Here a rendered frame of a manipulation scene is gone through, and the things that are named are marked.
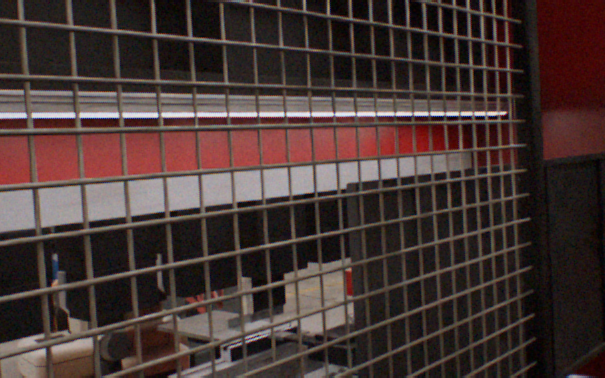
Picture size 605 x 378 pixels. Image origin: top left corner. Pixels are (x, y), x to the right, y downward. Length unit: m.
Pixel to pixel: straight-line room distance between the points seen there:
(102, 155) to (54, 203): 0.12
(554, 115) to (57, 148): 1.35
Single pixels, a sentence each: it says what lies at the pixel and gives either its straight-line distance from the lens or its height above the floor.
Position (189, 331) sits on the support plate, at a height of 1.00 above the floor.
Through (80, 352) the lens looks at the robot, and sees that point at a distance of 2.43.
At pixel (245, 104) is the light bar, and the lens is 1.15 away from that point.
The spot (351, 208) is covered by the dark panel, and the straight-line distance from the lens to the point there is 0.91.
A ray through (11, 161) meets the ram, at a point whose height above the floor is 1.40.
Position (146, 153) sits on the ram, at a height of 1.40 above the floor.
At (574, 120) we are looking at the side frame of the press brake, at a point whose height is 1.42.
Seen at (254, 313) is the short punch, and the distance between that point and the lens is 1.50.
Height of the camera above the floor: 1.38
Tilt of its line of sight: 3 degrees down
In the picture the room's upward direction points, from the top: 4 degrees counter-clockwise
